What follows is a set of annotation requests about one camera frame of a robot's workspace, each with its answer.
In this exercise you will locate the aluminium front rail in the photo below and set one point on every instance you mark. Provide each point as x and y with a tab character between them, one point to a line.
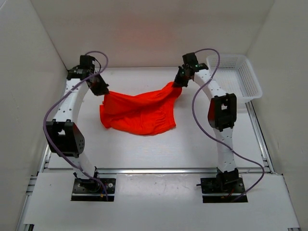
156	170

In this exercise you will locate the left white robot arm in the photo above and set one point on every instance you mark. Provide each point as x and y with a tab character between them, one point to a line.
61	131

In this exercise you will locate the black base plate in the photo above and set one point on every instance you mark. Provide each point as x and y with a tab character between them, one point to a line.
91	191
213	193

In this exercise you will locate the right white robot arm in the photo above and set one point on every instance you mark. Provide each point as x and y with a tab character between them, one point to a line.
222	113

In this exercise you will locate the aluminium left rail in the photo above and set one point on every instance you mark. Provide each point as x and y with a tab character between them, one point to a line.
52	127

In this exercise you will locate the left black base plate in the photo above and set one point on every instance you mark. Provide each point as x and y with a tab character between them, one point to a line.
91	191

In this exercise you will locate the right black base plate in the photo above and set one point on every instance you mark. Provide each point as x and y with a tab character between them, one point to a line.
213	193

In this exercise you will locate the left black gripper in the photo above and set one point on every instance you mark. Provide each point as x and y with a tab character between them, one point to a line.
102	90

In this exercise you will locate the orange shorts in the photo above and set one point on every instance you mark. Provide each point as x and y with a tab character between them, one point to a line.
146	114

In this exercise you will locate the white plastic basket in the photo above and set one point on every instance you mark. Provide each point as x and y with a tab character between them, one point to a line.
235	75

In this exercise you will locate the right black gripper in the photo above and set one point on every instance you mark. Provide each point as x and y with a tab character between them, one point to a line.
178	81

